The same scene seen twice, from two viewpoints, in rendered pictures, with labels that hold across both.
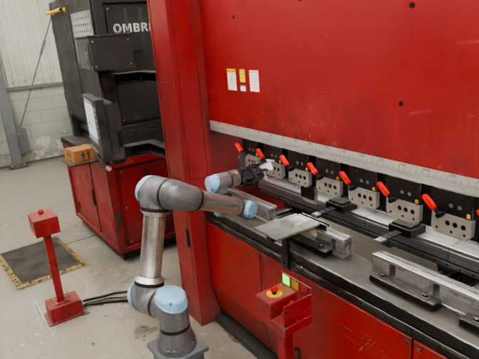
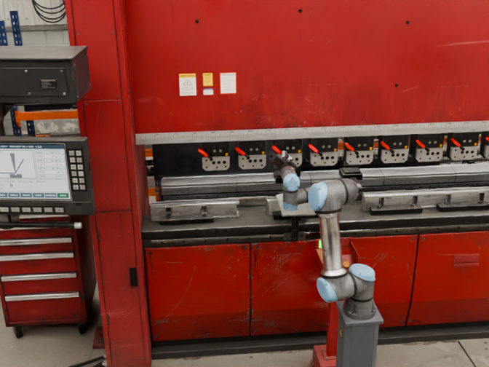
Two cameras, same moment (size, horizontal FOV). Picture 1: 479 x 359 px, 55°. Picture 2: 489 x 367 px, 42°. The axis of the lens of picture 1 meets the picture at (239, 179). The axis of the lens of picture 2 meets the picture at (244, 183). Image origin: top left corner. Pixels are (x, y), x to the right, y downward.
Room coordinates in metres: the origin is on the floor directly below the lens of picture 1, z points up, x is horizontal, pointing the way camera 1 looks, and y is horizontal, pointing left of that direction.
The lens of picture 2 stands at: (0.81, 2.76, 2.52)
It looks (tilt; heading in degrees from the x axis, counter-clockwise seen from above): 23 degrees down; 298
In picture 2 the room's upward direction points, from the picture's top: 1 degrees counter-clockwise
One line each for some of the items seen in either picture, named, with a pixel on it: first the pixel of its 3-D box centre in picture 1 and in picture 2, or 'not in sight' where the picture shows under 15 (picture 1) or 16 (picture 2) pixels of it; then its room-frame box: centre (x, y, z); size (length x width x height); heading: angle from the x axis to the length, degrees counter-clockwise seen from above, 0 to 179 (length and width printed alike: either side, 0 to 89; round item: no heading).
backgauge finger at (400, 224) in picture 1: (396, 231); (354, 178); (1.88, -0.68, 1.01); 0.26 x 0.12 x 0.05; 123
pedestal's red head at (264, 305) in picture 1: (283, 303); (336, 259); (1.78, -0.15, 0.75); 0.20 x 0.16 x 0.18; 34
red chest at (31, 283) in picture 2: not in sight; (46, 253); (3.59, 0.18, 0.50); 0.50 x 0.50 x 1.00; 33
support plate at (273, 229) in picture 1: (286, 226); (295, 204); (2.06, -0.21, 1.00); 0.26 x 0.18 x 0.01; 123
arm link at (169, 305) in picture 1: (170, 307); (360, 280); (1.52, 0.29, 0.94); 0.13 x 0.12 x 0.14; 50
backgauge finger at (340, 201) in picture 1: (331, 207); (286, 180); (2.23, -0.46, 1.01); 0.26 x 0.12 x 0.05; 123
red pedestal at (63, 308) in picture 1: (53, 264); not in sight; (3.00, 1.38, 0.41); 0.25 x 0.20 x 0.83; 123
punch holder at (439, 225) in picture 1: (458, 211); (428, 145); (1.49, -0.75, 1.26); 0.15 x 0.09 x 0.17; 33
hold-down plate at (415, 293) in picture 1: (403, 289); (396, 209); (1.60, -0.61, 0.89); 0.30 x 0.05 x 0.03; 33
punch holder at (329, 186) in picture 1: (333, 175); (322, 149); (1.99, -0.43, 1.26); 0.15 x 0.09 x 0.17; 33
